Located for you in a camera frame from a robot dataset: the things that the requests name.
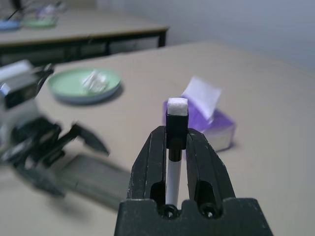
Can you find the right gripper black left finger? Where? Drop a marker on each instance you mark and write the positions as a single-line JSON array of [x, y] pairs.
[[147, 167]]

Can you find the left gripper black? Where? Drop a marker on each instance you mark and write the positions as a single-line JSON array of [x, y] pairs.
[[39, 145]]

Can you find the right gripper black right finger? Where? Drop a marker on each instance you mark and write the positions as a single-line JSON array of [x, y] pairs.
[[204, 162]]

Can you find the white marker with black cap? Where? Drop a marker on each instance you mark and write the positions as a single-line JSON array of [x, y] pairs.
[[176, 115]]

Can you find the green plate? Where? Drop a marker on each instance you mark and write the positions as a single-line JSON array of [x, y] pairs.
[[66, 83], [37, 23]]

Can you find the white tissue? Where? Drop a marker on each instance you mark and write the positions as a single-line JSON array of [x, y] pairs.
[[96, 81]]

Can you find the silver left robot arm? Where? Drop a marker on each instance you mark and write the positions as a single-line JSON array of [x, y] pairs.
[[9, 115]]

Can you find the purple tissue pack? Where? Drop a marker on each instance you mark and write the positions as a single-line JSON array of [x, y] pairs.
[[219, 127], [49, 9]]

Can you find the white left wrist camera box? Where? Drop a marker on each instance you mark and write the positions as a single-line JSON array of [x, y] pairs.
[[14, 73]]

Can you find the beige side table black frame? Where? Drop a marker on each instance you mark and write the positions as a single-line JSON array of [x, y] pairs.
[[98, 27]]

